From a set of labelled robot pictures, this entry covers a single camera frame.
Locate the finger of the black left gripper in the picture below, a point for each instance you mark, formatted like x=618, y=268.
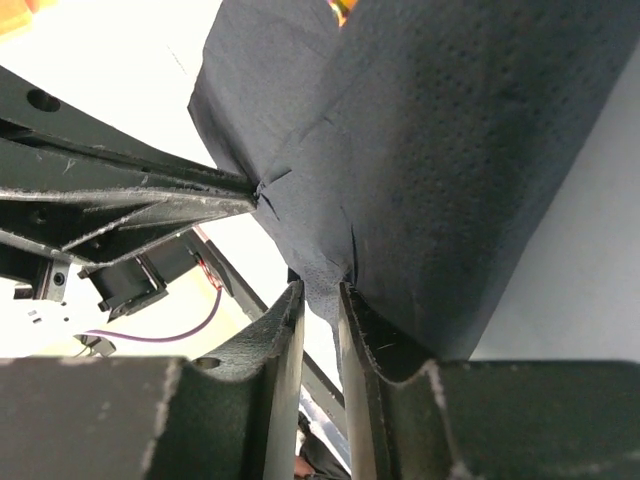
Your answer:
x=33, y=117
x=105, y=227

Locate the iridescent gold spoon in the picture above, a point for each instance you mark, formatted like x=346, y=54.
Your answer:
x=341, y=9

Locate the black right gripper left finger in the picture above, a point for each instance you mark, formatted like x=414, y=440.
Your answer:
x=110, y=418

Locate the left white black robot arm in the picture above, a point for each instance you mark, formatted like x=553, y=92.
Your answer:
x=56, y=299

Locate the black paper napkin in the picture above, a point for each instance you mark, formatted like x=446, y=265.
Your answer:
x=413, y=150

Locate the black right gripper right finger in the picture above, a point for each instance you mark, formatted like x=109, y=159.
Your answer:
x=411, y=416

